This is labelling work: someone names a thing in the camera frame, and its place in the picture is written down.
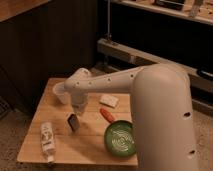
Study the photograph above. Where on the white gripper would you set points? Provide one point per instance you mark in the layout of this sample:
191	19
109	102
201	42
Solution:
79	102

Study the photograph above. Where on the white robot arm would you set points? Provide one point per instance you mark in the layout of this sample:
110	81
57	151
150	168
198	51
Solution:
161	111

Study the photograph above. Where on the white cup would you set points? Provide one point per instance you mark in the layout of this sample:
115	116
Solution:
59	91

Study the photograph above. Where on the white sponge block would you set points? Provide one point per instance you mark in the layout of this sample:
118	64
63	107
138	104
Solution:
109	100

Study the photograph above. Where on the orange carrot toy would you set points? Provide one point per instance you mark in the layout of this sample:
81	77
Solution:
107	115

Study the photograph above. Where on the wooden board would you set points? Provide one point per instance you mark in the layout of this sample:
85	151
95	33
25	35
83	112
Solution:
86	145

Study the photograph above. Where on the white tube with label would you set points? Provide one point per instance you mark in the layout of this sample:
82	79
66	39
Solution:
47	141

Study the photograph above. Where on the green patterned plate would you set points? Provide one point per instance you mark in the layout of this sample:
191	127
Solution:
118	139

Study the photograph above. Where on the metal shelf rail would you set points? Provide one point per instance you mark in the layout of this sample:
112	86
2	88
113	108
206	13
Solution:
138	57

